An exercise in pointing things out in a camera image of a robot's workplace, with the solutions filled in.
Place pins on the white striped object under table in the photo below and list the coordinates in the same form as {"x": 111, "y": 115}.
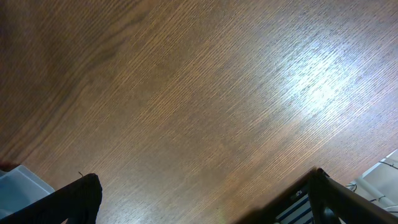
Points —
{"x": 299, "y": 212}

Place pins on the white cable tray on floor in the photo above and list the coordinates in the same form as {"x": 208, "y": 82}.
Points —
{"x": 378, "y": 184}

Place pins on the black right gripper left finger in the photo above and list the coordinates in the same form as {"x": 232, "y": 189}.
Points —
{"x": 77, "y": 202}

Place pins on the clear plastic storage bin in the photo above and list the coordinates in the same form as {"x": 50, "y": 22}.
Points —
{"x": 19, "y": 188}

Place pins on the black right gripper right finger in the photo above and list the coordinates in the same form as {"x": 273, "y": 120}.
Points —
{"x": 332, "y": 202}

